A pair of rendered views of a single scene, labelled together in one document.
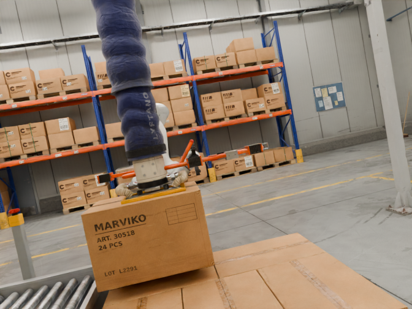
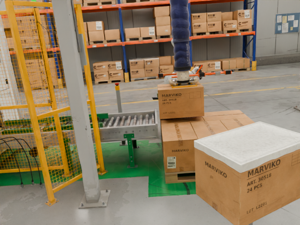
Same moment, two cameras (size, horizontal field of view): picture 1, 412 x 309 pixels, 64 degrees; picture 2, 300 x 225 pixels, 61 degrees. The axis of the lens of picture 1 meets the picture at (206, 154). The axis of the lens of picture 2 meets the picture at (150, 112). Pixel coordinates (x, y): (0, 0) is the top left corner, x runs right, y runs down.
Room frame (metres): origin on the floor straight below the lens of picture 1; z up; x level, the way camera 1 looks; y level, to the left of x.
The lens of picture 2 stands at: (-1.67, 0.34, 1.68)
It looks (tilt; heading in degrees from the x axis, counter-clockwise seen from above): 16 degrees down; 8
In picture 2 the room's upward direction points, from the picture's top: 5 degrees counter-clockwise
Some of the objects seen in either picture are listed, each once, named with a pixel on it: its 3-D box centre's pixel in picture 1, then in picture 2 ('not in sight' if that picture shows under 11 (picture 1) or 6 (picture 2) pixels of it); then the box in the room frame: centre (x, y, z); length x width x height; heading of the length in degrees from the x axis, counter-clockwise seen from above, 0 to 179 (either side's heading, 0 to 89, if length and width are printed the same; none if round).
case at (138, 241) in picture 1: (151, 230); (179, 99); (1.82, 0.38, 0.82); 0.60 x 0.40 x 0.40; 96
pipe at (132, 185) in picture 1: (152, 182); (183, 81); (1.82, 0.32, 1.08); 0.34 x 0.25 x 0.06; 96
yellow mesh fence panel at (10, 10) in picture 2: not in sight; (64, 103); (0.96, 1.65, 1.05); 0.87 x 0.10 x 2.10; 148
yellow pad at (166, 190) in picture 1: (153, 191); (184, 85); (1.73, 0.31, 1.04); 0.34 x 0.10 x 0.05; 96
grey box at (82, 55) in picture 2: not in sight; (74, 50); (0.79, 1.37, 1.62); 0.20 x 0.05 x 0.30; 96
